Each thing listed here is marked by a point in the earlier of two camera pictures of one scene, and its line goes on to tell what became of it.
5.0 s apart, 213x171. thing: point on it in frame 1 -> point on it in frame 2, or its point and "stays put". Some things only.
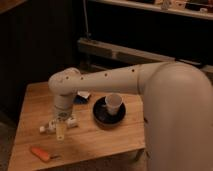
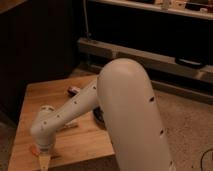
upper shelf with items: x=202 y=9 stays put
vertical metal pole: x=85 y=17 stays put
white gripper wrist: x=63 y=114 -> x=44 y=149
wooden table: x=108 y=124 stays put
